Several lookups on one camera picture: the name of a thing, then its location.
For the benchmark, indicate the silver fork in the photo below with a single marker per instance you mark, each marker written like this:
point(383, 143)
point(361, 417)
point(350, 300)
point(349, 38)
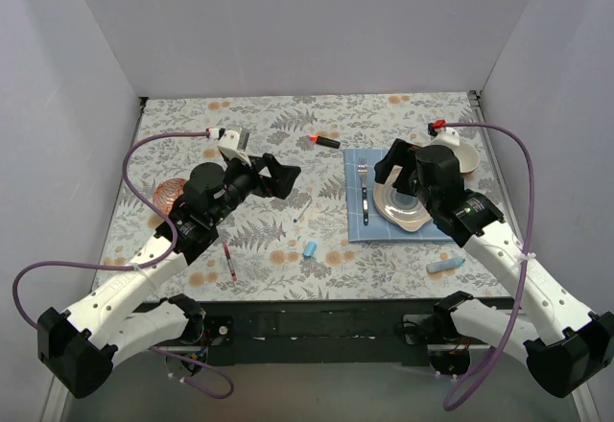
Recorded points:
point(363, 172)

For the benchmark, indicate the white thin pen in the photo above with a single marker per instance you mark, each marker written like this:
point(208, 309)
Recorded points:
point(303, 209)

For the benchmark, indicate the red white cup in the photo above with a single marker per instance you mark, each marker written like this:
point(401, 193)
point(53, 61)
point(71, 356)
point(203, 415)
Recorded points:
point(468, 158)

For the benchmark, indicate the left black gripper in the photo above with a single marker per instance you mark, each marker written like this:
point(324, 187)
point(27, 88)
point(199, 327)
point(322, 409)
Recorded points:
point(262, 175)

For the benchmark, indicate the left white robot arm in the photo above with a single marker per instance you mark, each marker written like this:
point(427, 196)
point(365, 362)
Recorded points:
point(82, 344)

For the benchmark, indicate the pink pen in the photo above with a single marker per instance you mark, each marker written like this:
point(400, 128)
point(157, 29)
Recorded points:
point(229, 262)

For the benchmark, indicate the light blue marker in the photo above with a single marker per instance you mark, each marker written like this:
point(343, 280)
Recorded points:
point(444, 265)

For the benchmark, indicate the beige ceramic plate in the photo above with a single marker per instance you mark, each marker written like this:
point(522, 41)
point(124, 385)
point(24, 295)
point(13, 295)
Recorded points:
point(403, 210)

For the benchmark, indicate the blue checkered cloth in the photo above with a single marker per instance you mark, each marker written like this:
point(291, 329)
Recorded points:
point(379, 229)

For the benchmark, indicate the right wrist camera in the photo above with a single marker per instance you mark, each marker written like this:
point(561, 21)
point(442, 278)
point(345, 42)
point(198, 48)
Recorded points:
point(443, 135)

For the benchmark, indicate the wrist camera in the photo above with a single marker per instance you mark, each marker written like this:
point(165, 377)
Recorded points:
point(232, 144)
point(443, 135)

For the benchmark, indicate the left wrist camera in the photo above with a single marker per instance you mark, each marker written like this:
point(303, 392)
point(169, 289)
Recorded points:
point(232, 144)

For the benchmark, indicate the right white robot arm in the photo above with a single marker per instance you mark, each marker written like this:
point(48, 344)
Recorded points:
point(563, 342)

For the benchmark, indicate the orange patterned bowl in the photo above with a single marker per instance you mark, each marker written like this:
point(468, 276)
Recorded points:
point(167, 193)

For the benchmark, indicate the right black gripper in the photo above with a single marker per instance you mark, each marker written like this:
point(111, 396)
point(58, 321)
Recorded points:
point(400, 165)

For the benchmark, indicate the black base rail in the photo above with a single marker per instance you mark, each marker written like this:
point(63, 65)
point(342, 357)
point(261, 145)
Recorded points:
point(340, 331)

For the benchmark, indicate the light blue marker cap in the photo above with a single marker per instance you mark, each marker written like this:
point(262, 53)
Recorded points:
point(310, 250)

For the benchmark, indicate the orange black highlighter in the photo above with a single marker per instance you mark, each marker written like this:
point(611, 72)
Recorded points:
point(325, 142)

